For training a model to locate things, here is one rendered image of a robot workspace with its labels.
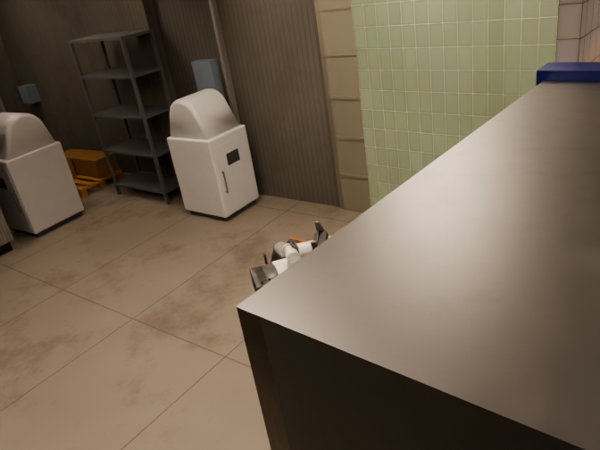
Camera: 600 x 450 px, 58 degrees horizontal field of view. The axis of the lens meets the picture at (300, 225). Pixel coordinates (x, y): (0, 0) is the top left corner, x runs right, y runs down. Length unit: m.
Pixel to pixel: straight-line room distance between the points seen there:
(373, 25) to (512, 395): 3.39
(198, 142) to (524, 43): 3.96
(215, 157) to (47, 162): 2.42
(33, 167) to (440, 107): 5.38
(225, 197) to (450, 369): 5.74
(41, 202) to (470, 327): 7.07
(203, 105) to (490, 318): 5.67
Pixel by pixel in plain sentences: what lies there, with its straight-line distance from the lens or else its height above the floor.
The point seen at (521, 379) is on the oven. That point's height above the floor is 2.10.
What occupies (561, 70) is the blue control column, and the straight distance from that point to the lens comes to 2.71.
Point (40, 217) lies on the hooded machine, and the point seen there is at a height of 0.25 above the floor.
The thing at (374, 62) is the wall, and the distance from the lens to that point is 4.11.
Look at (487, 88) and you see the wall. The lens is 3.76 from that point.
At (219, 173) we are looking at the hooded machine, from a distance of 6.45.
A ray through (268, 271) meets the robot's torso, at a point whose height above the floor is 1.40.
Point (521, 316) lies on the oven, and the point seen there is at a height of 2.10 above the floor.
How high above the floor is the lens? 2.75
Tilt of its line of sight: 26 degrees down
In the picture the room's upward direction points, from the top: 9 degrees counter-clockwise
